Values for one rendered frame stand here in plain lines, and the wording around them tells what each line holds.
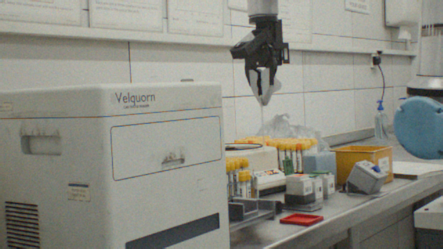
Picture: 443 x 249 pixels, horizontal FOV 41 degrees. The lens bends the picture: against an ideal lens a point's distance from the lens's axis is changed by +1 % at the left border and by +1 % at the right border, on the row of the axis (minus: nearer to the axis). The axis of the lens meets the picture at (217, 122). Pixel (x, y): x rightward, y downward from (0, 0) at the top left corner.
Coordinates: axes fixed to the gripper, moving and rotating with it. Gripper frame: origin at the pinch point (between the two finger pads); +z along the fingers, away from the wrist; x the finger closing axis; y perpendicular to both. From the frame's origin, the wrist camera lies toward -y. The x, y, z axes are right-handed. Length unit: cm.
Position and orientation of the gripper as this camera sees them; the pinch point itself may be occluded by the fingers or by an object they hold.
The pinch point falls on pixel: (261, 100)
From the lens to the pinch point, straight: 141.7
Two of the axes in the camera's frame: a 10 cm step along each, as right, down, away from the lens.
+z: 0.6, 10.0, 0.4
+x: -7.2, 0.2, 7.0
